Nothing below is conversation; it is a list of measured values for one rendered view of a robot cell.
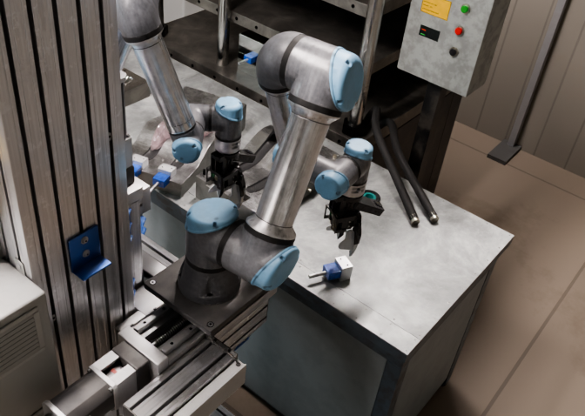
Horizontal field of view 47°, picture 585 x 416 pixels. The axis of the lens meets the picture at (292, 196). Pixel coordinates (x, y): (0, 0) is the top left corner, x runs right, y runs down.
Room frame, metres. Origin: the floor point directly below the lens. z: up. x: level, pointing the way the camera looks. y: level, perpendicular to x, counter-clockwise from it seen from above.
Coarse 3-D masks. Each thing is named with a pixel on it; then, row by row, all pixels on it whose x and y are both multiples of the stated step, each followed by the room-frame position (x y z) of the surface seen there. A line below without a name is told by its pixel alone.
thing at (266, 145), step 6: (270, 138) 1.99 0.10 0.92; (264, 144) 1.97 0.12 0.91; (270, 144) 1.97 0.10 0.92; (258, 150) 1.95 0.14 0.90; (264, 150) 1.95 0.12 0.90; (258, 156) 1.93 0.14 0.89; (264, 156) 1.92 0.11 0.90; (258, 162) 1.89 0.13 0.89; (246, 168) 1.86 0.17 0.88; (264, 180) 1.80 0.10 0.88; (252, 186) 1.76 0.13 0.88; (258, 186) 1.76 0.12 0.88; (264, 186) 1.77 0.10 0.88; (252, 192) 1.72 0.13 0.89
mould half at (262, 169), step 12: (264, 132) 2.02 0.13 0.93; (252, 144) 1.97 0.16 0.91; (324, 156) 1.91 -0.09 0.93; (252, 168) 1.86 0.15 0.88; (264, 168) 1.87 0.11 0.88; (204, 180) 1.75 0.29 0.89; (252, 180) 1.79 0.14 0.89; (204, 192) 1.75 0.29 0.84; (216, 192) 1.72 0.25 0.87; (228, 192) 1.70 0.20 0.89; (252, 204) 1.66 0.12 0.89; (240, 216) 1.65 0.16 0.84
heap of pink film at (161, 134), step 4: (160, 124) 2.01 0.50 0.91; (164, 124) 2.01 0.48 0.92; (160, 128) 1.99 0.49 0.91; (164, 128) 1.99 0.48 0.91; (156, 132) 1.98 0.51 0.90; (160, 132) 1.97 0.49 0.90; (164, 132) 1.98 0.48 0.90; (168, 132) 1.98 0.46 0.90; (208, 132) 2.02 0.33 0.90; (156, 136) 1.97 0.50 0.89; (160, 136) 1.97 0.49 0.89; (164, 136) 1.97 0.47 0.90; (168, 136) 1.97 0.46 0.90; (204, 136) 1.99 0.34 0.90; (152, 140) 1.96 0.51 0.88; (156, 140) 1.95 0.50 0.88; (160, 140) 1.95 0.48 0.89; (164, 140) 1.96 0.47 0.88; (152, 144) 1.94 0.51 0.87; (156, 144) 1.94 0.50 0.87; (160, 144) 1.94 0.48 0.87; (152, 148) 1.93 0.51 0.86; (156, 148) 1.93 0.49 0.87
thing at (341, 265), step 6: (336, 258) 1.50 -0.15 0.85; (342, 258) 1.50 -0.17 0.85; (330, 264) 1.48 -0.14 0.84; (336, 264) 1.49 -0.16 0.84; (342, 264) 1.48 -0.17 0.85; (348, 264) 1.48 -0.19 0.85; (324, 270) 1.47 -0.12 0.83; (330, 270) 1.46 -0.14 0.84; (336, 270) 1.46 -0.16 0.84; (342, 270) 1.46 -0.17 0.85; (348, 270) 1.47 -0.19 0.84; (312, 276) 1.43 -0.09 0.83; (318, 276) 1.44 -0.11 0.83; (330, 276) 1.44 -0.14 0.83; (336, 276) 1.45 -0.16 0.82; (342, 276) 1.46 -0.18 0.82; (348, 276) 1.47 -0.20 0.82
